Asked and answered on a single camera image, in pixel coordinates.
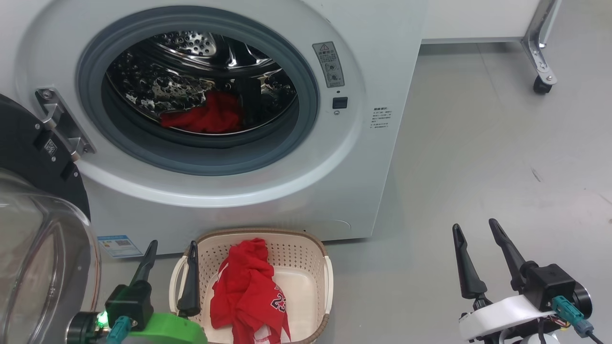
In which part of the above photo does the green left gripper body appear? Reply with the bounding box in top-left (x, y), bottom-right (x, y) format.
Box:
top-left (66, 311), bottom-right (208, 344)

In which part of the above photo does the teal left camera cable connector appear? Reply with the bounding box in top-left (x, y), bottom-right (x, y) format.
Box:
top-left (106, 315), bottom-right (132, 344)

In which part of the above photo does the white partition panel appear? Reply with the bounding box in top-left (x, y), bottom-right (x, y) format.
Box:
top-left (421, 0), bottom-right (543, 44)

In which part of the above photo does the silver metal door hinge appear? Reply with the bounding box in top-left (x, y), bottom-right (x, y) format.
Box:
top-left (34, 87), bottom-right (96, 162)

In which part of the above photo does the cream perforated basket brown rim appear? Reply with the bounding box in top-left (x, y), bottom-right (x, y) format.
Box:
top-left (169, 228), bottom-right (334, 344)

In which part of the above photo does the white front-load washing machine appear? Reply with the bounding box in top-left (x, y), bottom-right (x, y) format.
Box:
top-left (0, 0), bottom-right (428, 258)

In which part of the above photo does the teal camera cable connector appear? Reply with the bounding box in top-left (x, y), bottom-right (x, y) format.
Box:
top-left (551, 295), bottom-right (595, 337)
top-left (106, 315), bottom-right (132, 344)

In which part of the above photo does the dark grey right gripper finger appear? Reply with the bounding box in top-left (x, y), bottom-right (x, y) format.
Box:
top-left (452, 224), bottom-right (488, 300)
top-left (489, 218), bottom-right (536, 293)

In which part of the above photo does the plain red garment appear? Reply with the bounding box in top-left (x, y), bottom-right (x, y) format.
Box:
top-left (160, 91), bottom-right (243, 134)

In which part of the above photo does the grey warning label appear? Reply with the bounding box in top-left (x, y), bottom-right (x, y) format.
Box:
top-left (313, 42), bottom-right (345, 88)

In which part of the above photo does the teal right camera cable connector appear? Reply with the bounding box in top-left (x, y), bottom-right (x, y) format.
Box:
top-left (551, 295), bottom-right (595, 337)

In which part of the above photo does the washing machine glass door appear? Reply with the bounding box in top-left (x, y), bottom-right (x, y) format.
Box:
top-left (0, 93), bottom-right (102, 344)

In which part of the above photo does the red jersey white trim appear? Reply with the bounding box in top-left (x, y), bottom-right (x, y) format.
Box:
top-left (209, 238), bottom-right (291, 344)

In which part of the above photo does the stainless steel washer drum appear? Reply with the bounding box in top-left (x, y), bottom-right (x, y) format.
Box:
top-left (105, 30), bottom-right (298, 137)

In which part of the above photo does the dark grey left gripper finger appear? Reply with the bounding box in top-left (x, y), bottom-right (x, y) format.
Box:
top-left (177, 240), bottom-right (201, 317)
top-left (130, 240), bottom-right (158, 287)

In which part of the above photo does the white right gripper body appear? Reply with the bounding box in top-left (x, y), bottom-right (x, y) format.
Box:
top-left (459, 282), bottom-right (593, 344)

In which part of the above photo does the blue energy label sticker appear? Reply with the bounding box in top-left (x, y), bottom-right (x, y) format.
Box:
top-left (98, 235), bottom-right (143, 259)

